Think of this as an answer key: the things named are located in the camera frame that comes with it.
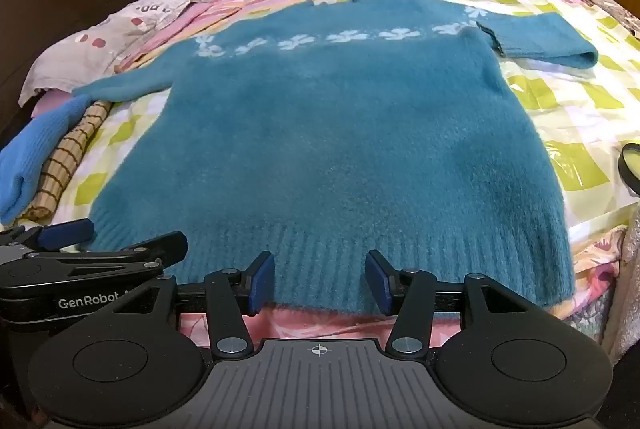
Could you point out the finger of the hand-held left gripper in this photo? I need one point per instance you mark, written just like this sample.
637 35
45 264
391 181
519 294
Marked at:
145 246
70 231

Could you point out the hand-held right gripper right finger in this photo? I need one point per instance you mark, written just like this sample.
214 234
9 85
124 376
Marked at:
377 281

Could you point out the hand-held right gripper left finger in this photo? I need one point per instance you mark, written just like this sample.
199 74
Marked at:
262 284

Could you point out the teal flower-print sweater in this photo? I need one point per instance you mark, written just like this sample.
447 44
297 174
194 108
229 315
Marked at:
325 134

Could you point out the brown checked cloth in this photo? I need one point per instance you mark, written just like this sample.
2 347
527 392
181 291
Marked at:
65 159

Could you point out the blue knitted garment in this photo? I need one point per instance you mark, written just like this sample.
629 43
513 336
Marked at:
35 159

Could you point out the white printed pillow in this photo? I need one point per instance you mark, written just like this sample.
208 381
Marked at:
100 44

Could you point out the floral mattress cover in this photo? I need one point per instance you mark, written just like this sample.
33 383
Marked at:
595 274

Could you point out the white fuzzy cloth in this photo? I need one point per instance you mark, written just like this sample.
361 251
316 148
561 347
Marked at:
627 289

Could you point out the yellow-green checked plastic sheet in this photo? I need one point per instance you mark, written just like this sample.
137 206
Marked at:
550 99

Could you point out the folded patterned cloth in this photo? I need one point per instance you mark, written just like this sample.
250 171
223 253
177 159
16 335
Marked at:
607 6

